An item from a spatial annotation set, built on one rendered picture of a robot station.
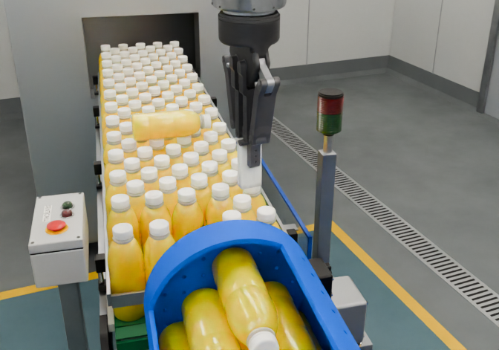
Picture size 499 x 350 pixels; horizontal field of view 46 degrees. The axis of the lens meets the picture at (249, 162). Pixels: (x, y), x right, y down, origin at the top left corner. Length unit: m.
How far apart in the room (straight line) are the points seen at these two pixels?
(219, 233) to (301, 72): 4.97
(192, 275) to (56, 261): 0.34
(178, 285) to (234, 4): 0.48
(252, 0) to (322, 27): 5.16
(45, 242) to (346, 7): 5.01
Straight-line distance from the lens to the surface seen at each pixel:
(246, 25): 0.70
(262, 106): 0.72
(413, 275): 3.04
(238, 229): 0.91
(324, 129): 1.46
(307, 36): 5.78
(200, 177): 1.37
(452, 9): 5.56
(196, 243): 0.90
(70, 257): 1.21
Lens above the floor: 1.71
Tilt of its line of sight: 25 degrees down
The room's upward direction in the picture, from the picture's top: straight up
